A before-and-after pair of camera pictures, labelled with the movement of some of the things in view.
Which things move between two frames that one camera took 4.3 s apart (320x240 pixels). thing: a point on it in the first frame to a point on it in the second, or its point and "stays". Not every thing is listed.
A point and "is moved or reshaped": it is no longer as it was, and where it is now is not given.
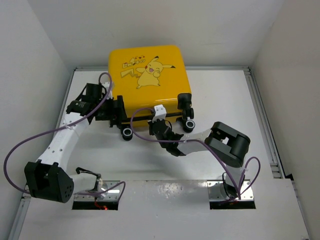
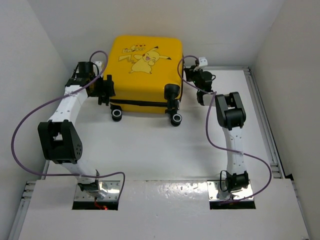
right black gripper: x=151 y=130 to x=191 y=72
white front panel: x=170 y=210 stays
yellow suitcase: x=147 y=77 is moved or reshaped
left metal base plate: x=112 y=195 stays
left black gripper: x=115 y=113 to x=104 y=90
